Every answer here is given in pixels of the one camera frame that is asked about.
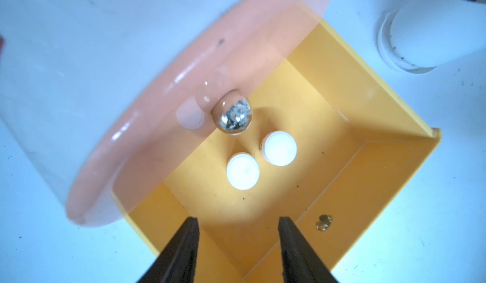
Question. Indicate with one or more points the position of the white ceramic utensil cup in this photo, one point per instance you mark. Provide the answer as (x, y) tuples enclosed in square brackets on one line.
[(424, 34)]

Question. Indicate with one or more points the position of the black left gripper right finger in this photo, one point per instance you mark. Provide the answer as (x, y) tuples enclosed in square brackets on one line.
[(300, 262)]

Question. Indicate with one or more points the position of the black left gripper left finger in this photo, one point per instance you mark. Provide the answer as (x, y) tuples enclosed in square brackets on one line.
[(177, 262)]

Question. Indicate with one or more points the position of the orange top drawer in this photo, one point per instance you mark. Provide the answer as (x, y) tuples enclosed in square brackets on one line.
[(172, 116)]

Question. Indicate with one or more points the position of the white round drawer cabinet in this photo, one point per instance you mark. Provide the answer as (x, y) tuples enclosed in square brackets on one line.
[(70, 68)]

